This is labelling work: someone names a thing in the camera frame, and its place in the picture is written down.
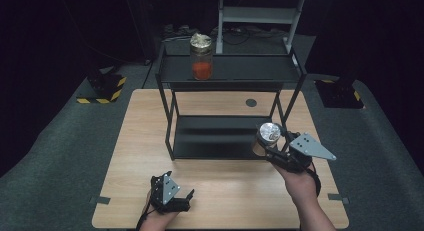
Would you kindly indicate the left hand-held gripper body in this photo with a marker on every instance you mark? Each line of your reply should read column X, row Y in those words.
column 170, row 189

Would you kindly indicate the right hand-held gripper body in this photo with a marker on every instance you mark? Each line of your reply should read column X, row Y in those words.
column 308, row 146

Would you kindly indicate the glass jar with silver lid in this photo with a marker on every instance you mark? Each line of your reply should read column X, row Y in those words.
column 269, row 132

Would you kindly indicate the black two-tier metal rack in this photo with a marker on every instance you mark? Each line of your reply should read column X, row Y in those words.
column 250, row 69

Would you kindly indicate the glass jar with gold lid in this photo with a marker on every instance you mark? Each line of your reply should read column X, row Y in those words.
column 201, row 62

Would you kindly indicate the person's left hand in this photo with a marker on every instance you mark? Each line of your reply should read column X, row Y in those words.
column 155, row 221

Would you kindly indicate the person's right hand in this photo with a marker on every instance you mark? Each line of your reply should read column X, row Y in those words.
column 300, row 184

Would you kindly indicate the round dark table grommet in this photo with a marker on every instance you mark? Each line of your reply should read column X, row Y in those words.
column 251, row 102

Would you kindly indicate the grey tape strip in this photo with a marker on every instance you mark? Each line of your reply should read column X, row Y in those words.
column 100, row 200
column 337, row 197

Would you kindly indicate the yellow-black striped stand base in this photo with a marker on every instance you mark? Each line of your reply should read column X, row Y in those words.
column 101, row 87
column 338, row 94

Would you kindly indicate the power strip with plugs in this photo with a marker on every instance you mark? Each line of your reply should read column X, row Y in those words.
column 178, row 30

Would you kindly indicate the white metal stand frame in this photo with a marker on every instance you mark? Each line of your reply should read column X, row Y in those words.
column 258, row 15

